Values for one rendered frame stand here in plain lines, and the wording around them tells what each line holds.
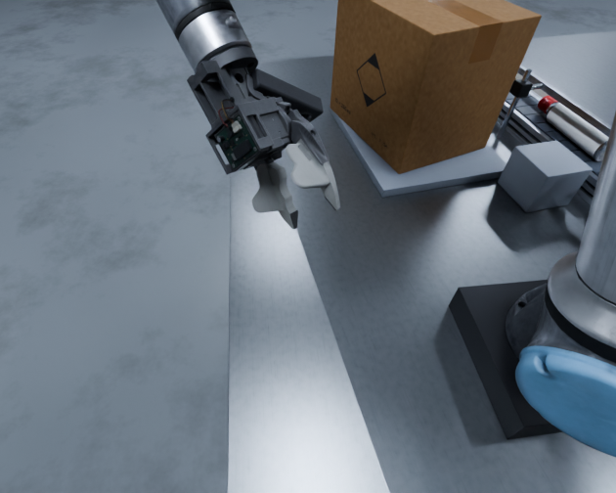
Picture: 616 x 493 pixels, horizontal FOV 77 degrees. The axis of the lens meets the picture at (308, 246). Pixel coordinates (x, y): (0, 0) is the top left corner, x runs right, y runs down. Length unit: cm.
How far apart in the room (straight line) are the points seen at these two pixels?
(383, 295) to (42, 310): 150
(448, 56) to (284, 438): 63
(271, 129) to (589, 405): 38
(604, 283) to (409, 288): 38
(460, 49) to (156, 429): 133
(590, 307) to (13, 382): 168
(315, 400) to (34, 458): 118
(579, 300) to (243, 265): 48
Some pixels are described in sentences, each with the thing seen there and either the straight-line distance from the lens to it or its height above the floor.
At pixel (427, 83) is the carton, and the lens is 74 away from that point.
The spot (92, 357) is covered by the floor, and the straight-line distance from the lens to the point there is 166.
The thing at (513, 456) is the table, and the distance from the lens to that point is 58.
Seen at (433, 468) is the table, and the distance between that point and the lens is 54.
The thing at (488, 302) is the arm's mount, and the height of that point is 88.
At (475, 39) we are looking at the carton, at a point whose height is 110.
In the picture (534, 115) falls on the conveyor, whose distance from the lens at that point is 111.
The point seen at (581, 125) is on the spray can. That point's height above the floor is 92.
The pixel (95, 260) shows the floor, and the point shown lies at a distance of 195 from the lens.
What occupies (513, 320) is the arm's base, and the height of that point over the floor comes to 90.
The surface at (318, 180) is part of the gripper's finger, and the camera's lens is 45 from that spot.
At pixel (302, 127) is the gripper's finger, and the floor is 110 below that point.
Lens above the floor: 134
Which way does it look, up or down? 48 degrees down
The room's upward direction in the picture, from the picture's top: 2 degrees clockwise
